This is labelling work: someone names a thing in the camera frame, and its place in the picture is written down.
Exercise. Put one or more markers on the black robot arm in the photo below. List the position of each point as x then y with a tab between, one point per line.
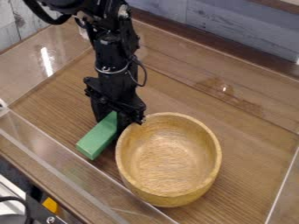
106	21

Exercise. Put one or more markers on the clear acrylic front wall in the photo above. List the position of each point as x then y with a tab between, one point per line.
82	189

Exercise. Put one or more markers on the brown wooden bowl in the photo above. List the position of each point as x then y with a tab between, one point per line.
168	159

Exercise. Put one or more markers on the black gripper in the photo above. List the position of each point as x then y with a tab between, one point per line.
112	93

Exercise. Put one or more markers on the green rectangular block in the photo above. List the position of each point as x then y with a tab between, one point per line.
98	137

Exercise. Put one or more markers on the yellow and black device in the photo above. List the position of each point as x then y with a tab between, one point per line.
46	212

